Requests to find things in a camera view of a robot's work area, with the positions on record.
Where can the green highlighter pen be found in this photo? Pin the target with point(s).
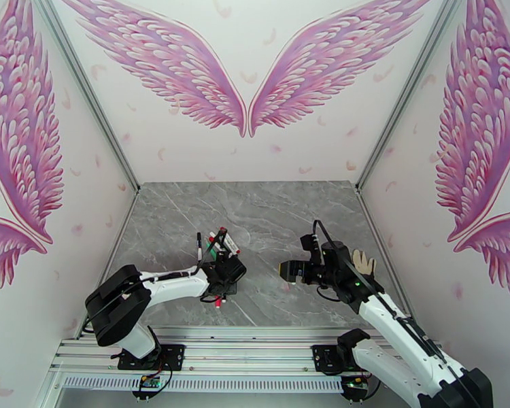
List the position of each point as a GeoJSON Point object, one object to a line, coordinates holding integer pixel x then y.
{"type": "Point", "coordinates": [215, 251]}

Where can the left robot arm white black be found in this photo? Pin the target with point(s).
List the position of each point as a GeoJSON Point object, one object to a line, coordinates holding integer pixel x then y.
{"type": "Point", "coordinates": [174, 288]}

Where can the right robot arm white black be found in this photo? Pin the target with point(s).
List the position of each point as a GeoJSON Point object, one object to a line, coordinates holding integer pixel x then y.
{"type": "Point", "coordinates": [391, 322]}

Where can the slim white red marker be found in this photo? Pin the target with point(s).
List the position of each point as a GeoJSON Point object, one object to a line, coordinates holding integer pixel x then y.
{"type": "Point", "coordinates": [213, 242]}

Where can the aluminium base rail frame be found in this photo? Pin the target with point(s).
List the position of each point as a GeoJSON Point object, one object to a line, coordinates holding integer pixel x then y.
{"type": "Point", "coordinates": [246, 347]}

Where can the small circuit board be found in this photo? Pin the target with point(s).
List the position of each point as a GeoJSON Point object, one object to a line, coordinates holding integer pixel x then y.
{"type": "Point", "coordinates": [148, 382]}
{"type": "Point", "coordinates": [355, 382]}

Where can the pink highlighter pen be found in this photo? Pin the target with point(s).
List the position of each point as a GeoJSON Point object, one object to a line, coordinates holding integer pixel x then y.
{"type": "Point", "coordinates": [217, 302]}

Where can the aluminium corner post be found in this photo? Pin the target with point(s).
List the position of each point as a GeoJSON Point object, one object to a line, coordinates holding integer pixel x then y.
{"type": "Point", "coordinates": [88, 92]}
{"type": "Point", "coordinates": [409, 92]}

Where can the thin black marker pen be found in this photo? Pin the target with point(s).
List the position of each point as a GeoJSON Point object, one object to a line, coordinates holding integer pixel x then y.
{"type": "Point", "coordinates": [199, 249]}

